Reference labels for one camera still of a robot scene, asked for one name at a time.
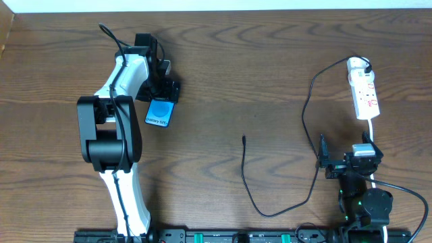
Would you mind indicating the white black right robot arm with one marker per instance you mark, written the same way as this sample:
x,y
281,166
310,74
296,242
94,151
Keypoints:
x,y
366,209

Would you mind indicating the white power strip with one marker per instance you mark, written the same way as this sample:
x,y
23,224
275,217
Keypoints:
x,y
365,101

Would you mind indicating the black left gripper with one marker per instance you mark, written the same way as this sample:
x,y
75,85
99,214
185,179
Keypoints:
x,y
167,91

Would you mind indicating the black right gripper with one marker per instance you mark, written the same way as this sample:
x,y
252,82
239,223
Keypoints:
x,y
342,163

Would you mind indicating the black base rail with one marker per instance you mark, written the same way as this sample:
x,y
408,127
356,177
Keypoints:
x,y
188,236

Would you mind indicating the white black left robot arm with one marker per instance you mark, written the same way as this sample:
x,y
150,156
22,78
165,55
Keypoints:
x,y
109,129

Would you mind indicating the blue Galaxy smartphone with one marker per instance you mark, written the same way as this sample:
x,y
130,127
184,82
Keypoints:
x,y
159,113

